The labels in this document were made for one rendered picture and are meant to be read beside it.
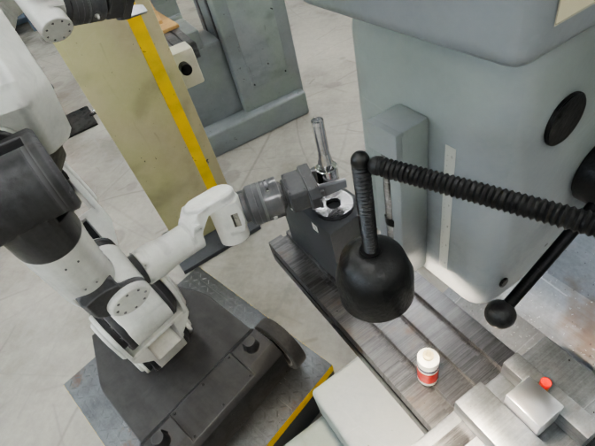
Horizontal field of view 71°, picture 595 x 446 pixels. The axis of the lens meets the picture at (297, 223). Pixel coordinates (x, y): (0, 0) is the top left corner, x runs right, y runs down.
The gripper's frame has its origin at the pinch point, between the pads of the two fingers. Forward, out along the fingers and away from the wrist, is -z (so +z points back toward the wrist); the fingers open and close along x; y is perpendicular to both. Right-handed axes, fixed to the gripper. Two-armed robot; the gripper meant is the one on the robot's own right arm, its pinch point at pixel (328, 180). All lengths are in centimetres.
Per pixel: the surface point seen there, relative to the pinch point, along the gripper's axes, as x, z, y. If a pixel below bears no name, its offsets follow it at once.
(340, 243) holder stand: -7.0, 1.5, 13.0
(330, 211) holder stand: -2.4, 1.4, 7.0
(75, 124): 338, 165, 117
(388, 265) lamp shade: -48, 6, -29
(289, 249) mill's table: 9.1, 12.4, 27.0
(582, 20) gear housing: -49, -6, -46
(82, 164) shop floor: 263, 151, 119
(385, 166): -48, 6, -40
